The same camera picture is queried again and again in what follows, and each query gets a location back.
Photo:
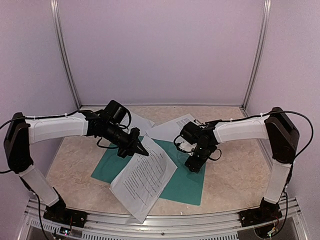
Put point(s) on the paper sheets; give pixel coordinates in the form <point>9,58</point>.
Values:
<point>140,183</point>

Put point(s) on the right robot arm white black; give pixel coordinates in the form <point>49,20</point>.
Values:
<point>200,141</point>

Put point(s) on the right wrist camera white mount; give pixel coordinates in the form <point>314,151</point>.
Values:
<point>184,146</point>

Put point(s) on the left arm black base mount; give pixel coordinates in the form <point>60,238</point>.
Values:
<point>59,213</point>

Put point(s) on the printed paper sheet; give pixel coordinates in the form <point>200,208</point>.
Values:
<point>169,130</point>
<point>143,124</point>

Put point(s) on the aluminium frame post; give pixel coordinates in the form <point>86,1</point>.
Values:
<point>54,5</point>
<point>258,53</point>

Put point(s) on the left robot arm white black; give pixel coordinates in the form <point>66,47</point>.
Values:
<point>26,131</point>

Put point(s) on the silver clipboard clip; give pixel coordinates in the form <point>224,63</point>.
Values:
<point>197,122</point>

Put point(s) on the dark teal folder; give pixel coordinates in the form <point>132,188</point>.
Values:
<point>184,187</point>

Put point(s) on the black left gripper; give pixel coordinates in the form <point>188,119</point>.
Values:
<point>133,146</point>

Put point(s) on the left aluminium frame post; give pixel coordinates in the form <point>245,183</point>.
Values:
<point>54,5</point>

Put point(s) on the front aluminium rail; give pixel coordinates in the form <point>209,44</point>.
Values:
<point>226,225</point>

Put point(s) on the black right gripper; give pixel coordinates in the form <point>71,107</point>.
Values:
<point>195,165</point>

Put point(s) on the right aluminium frame post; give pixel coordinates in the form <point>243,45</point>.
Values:
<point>258,53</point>

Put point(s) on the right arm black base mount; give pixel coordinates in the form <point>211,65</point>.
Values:
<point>266,212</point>

